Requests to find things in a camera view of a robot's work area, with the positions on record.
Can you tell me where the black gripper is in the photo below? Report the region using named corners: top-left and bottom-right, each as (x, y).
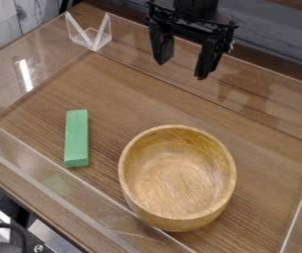
top-left (147, 0), bottom-right (238, 80)

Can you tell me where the green rectangular block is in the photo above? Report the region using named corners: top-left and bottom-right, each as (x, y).
top-left (63, 110), bottom-right (89, 168)

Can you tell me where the brown wooden bowl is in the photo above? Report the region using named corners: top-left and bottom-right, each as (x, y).
top-left (118, 125), bottom-right (237, 232)

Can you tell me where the black cable lower left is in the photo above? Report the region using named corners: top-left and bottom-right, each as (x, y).
top-left (0, 222), bottom-right (30, 253)

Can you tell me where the black metal table frame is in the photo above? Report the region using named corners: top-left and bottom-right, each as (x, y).
top-left (0, 189), bottom-right (54, 253)

